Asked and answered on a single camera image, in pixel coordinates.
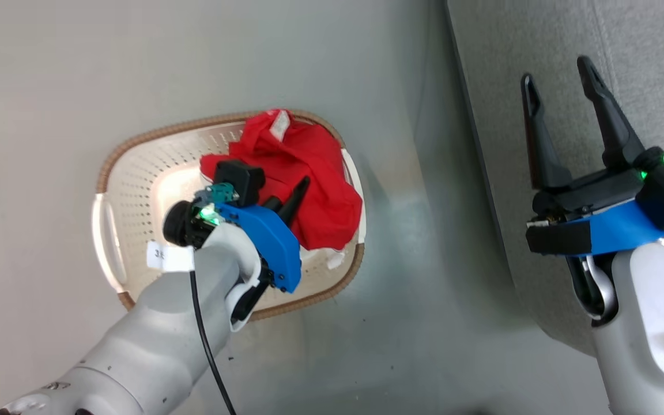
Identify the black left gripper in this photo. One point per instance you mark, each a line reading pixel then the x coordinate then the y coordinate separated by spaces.
pixel 185 225

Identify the white paper label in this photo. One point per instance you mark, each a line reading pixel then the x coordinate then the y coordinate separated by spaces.
pixel 168 256

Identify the teal left connector plug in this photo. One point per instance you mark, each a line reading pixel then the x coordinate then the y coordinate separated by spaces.
pixel 221 193

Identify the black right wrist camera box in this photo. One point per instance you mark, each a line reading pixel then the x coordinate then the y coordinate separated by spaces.
pixel 557 237

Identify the grey fabric sofa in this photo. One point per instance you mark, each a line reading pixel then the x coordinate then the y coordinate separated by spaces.
pixel 597 115

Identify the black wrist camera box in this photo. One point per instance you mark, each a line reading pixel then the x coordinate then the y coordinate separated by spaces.
pixel 241 181
pixel 557 237

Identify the blue right camera mount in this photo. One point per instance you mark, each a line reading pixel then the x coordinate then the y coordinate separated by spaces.
pixel 626 230

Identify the white perforated laundry basket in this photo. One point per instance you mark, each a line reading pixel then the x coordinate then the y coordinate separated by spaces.
pixel 142 173

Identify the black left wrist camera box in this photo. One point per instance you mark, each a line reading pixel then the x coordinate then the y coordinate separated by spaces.
pixel 241 181

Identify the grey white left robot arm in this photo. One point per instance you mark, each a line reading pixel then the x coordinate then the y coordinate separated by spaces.
pixel 165 328

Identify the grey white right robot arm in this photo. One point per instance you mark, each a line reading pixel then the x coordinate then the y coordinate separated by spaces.
pixel 655 323

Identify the red clothes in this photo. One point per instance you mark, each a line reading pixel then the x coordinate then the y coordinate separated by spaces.
pixel 314 167

